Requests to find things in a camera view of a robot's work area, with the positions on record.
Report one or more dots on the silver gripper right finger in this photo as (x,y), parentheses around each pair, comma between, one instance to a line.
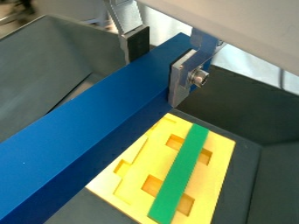
(189,70)

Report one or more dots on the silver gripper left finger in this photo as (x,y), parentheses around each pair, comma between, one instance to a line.
(134,33)

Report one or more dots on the blue bar block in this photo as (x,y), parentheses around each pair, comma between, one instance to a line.
(57,155)

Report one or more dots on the yellow slotted board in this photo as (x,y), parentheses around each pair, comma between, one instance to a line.
(130,182)

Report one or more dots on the green bar block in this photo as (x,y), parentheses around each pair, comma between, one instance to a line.
(168,199)

